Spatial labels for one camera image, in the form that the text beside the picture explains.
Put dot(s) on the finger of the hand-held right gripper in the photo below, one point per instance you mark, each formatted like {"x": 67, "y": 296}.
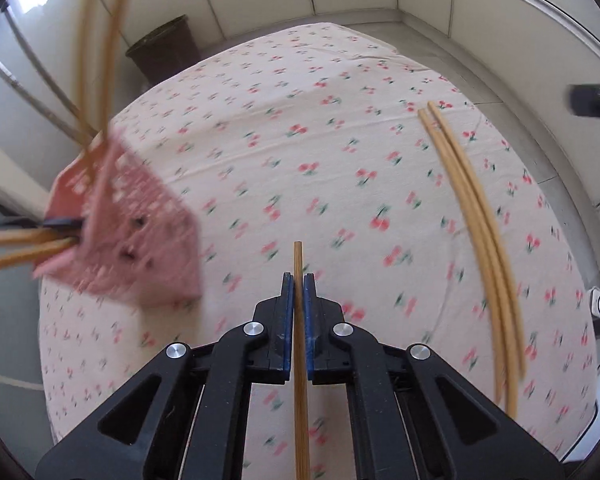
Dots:
{"x": 595, "y": 100}

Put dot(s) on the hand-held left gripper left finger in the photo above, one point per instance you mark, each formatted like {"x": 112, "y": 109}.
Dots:
{"x": 286, "y": 330}

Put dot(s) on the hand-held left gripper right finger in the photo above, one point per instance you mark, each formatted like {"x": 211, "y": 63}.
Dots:
{"x": 310, "y": 330}

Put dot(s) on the light bamboo chopstick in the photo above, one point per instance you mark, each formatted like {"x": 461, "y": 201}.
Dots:
{"x": 300, "y": 410}
{"x": 517, "y": 310}
{"x": 491, "y": 310}
{"x": 504, "y": 320}

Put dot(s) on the pink perforated utensil holder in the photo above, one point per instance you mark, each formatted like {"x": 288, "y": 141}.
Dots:
{"x": 130, "y": 220}

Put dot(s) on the bunch of wooden chopsticks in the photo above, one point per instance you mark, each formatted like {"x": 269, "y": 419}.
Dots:
{"x": 10, "y": 238}

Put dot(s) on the white power adapter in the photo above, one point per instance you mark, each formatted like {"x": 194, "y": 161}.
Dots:
{"x": 599, "y": 302}

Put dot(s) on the cherry print tablecloth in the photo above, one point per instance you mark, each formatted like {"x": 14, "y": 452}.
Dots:
{"x": 305, "y": 135}

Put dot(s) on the brown trash bin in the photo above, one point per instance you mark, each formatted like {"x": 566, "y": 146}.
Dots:
{"x": 165, "y": 50}

